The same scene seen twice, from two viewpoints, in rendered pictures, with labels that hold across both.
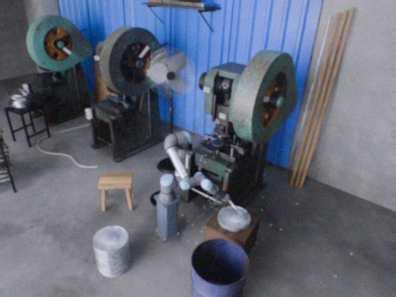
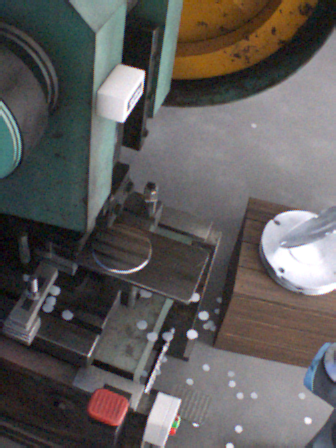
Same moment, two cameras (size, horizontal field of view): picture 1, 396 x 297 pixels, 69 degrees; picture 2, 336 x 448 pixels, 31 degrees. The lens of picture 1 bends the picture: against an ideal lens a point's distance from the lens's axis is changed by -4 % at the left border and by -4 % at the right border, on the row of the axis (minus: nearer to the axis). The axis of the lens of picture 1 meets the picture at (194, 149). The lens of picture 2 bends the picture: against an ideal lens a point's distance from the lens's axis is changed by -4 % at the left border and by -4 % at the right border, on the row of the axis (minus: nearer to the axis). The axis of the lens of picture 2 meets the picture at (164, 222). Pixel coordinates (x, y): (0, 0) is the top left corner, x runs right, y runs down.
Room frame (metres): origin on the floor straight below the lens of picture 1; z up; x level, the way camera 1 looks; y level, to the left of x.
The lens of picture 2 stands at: (2.93, 0.51, 1.84)
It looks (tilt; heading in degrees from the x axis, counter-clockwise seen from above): 50 degrees down; 245
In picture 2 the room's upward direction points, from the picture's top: 10 degrees clockwise
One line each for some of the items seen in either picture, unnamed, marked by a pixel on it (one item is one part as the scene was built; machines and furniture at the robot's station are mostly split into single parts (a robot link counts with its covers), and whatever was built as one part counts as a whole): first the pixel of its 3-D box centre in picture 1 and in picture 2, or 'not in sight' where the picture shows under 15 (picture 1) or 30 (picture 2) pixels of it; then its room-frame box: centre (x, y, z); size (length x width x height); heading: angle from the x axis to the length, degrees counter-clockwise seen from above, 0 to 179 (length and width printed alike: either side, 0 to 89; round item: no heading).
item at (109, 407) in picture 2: not in sight; (106, 412); (2.78, 0.09, 0.72); 0.07 x 0.06 x 0.08; 143
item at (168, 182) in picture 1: (167, 182); not in sight; (2.17, 0.22, 0.62); 0.13 x 0.12 x 0.14; 124
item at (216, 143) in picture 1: (214, 150); (140, 273); (2.63, -0.21, 0.72); 0.25 x 0.14 x 0.14; 143
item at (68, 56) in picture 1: (66, 65); not in sight; (5.11, 2.30, 0.87); 1.53 x 0.99 x 1.74; 146
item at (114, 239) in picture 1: (110, 238); not in sight; (1.76, 0.67, 0.32); 0.29 x 0.29 x 0.01
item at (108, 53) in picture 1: (137, 86); not in sight; (4.10, 0.85, 0.87); 1.53 x 0.99 x 1.74; 141
